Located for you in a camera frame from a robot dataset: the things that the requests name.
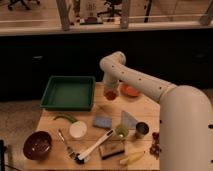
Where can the dark purple bowl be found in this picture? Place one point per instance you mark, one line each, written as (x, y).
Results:
(37, 146)

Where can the white handled brush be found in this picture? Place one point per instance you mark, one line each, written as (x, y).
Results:
(80, 158)

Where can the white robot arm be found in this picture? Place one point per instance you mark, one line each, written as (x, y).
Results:
(186, 116)

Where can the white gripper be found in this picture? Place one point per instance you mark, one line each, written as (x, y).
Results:
(110, 82)

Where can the green chili pepper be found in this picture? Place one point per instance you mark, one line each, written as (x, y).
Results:
(70, 119)

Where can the metal fork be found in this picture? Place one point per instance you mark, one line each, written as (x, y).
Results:
(70, 151)

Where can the red apple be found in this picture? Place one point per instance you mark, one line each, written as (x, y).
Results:
(110, 95)

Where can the green plastic cup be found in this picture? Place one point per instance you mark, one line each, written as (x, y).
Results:
(121, 132)

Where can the white paper cup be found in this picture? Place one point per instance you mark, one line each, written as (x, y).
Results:
(78, 130)

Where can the grey folded cloth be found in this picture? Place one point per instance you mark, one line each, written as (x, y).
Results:
(128, 120)

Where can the metal cup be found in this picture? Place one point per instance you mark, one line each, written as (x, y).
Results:
(141, 130)

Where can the blue sponge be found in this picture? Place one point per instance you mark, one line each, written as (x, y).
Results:
(102, 122)

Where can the dark grape bunch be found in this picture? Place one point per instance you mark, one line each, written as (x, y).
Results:
(155, 147)

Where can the brown scrub sponge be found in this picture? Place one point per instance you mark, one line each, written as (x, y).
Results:
(110, 149)

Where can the green plastic tray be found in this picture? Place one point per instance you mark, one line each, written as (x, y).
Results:
(69, 93)

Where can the orange plastic bowl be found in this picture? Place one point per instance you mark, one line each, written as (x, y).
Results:
(129, 91)

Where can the yellow banana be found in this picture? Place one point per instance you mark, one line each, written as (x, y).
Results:
(132, 158)

